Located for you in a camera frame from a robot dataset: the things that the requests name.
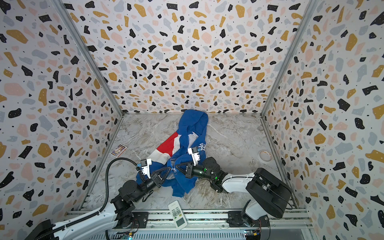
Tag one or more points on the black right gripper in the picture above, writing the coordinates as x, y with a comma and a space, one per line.
188, 171

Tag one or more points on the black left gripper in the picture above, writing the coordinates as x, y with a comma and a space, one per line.
155, 178

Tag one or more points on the blue red white jacket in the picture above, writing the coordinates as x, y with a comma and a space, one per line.
191, 133

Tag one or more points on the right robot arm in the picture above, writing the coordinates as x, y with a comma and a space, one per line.
270, 196

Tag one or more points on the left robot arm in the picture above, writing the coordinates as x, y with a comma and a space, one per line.
117, 212

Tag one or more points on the small playing card box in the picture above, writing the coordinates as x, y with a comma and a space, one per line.
118, 151

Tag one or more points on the white remote control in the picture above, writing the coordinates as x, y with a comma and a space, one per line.
177, 214

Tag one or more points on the clear tape roll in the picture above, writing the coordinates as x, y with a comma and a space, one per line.
265, 156

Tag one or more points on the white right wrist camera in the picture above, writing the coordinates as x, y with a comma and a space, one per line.
195, 153

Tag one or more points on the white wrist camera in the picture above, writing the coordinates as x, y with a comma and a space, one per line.
195, 153
144, 166

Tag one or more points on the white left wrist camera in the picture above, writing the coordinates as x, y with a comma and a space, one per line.
144, 166

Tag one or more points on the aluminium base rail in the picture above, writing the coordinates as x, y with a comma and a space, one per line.
192, 225

